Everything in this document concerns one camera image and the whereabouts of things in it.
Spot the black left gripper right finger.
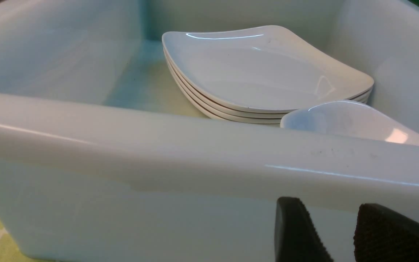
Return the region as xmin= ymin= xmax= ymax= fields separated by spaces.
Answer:
xmin=354 ymin=203 xmax=419 ymax=262

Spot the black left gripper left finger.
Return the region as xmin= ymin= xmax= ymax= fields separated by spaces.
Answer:
xmin=274 ymin=197 xmax=333 ymax=262

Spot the top stacked white plate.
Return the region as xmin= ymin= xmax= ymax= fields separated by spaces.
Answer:
xmin=161 ymin=25 xmax=374 ymax=113

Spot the top stacked white bowl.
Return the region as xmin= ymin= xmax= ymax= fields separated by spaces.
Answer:
xmin=280 ymin=100 xmax=419 ymax=146

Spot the large white plastic tub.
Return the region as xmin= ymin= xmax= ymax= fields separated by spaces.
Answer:
xmin=0 ymin=0 xmax=419 ymax=262

